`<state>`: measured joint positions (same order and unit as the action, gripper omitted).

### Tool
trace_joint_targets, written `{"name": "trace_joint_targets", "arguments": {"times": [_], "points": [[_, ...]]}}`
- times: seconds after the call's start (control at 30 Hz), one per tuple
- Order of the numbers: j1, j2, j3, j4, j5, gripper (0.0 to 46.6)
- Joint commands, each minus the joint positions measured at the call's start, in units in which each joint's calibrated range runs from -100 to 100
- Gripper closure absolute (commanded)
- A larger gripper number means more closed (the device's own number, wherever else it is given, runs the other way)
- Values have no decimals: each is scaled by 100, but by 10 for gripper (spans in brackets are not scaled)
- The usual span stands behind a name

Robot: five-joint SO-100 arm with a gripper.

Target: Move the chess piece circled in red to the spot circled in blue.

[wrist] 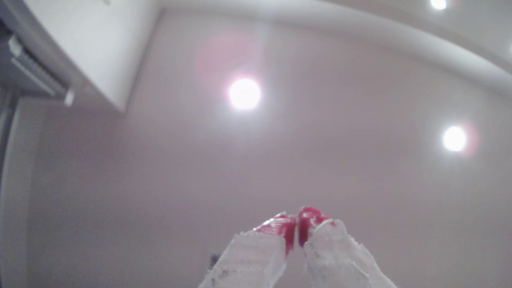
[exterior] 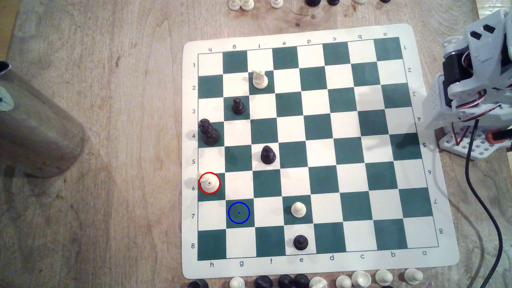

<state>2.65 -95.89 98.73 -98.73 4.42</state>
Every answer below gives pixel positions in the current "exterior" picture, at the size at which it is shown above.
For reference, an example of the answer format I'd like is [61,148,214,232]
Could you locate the white knight chess piece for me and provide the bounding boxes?
[252,69,269,89]

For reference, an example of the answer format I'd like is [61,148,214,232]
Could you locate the brushed metal cup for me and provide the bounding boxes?
[0,61,86,178]

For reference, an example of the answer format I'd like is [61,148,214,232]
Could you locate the orange black clamp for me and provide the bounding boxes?
[486,129,512,145]

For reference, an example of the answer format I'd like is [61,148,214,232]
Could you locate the green white chess mat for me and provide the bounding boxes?
[182,23,460,279]

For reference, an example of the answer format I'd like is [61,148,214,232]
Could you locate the black power cable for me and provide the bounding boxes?
[465,119,504,288]

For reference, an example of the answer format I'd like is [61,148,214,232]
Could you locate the black queen chess piece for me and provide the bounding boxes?
[199,118,221,146]

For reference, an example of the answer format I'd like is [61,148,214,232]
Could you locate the white lattice arm base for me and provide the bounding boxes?
[438,124,512,161]

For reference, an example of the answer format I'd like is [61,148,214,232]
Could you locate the black bishop chess piece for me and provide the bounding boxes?
[260,146,277,165]

